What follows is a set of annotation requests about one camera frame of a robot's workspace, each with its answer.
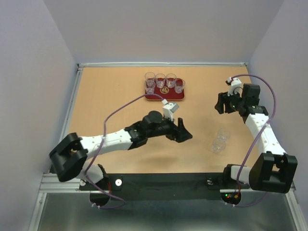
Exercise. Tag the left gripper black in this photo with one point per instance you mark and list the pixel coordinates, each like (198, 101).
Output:
(178, 133)

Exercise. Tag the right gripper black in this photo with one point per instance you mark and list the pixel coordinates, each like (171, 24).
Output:
(223, 97)

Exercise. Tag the clear glass cluster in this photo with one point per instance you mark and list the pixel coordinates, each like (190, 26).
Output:
(224, 134)
(170, 80)
(218, 145)

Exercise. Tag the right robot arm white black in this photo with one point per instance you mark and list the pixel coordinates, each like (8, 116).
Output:
(274, 169)

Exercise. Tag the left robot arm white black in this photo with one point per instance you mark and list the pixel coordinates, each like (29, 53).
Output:
(70, 158)

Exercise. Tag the clear glass cluster front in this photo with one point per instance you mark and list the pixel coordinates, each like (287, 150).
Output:
(218, 145)

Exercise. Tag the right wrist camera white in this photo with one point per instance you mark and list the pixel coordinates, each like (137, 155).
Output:
(234, 84)

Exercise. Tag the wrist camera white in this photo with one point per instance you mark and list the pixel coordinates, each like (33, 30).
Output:
(234, 84)
(169, 109)

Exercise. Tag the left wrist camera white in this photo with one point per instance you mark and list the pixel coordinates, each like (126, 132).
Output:
(169, 109)

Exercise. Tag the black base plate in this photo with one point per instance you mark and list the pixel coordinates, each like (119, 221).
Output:
(118, 190)

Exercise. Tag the aluminium frame rail back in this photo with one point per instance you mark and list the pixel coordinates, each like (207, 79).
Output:
(160, 64)

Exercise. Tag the aluminium frame rail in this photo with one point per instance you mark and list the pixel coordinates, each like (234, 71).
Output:
(64, 207)
(72, 100)
(160, 64)

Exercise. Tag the aluminium frame rail left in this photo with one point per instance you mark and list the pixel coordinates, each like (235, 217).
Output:
(72, 100)

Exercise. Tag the aluminium frame rail front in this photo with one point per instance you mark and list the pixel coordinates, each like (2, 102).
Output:
(64, 207)

